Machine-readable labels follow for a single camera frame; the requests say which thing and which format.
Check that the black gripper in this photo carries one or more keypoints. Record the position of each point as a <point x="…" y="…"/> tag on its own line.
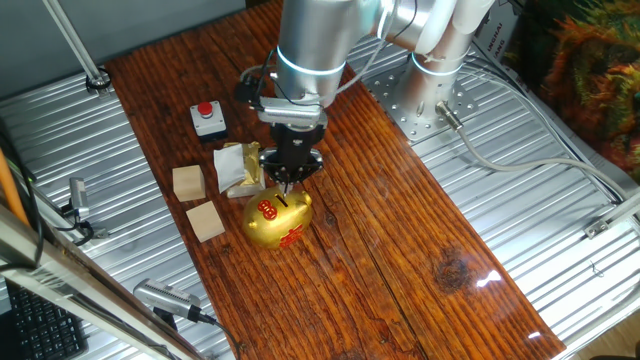
<point x="295" y="142"/>

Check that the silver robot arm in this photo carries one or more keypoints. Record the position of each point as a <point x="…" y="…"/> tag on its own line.
<point x="310" y="35"/>

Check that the gold piggy bank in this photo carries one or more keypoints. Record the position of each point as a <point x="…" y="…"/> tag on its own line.
<point x="275" y="225"/>

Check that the gold tissue pack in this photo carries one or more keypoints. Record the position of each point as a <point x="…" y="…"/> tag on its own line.
<point x="252" y="167"/>

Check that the white tissue sheet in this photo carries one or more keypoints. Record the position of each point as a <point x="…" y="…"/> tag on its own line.
<point x="229" y="167"/>

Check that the grey box red button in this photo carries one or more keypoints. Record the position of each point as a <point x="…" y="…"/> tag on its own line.
<point x="207" y="122"/>

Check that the light wooden block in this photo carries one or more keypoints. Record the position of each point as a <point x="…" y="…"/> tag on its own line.
<point x="189" y="183"/>
<point x="205" y="222"/>

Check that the white printed box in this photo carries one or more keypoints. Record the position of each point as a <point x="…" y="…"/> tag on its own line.
<point x="500" y="40"/>

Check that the aluminium pole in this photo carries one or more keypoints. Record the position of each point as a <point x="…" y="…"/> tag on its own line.
<point x="75" y="45"/>

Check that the orange tube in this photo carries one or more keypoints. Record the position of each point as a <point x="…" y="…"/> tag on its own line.
<point x="12" y="190"/>

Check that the black keyboard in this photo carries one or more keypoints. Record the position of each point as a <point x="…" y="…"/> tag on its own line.
<point x="45" y="330"/>

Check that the colourful fuzzy fabric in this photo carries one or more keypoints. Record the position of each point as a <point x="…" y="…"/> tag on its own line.
<point x="590" y="75"/>

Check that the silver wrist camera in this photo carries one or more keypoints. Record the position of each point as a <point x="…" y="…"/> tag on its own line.
<point x="292" y="112"/>

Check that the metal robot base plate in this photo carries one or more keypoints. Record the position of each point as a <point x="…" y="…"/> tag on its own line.
<point x="400" y="120"/>

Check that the silver ribbed camera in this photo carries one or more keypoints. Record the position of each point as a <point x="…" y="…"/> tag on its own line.
<point x="165" y="296"/>

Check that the small grey camera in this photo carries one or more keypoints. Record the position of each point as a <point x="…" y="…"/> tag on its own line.
<point x="79" y="197"/>

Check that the aluminium frame beam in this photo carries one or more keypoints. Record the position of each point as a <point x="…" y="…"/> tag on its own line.
<point x="75" y="280"/>

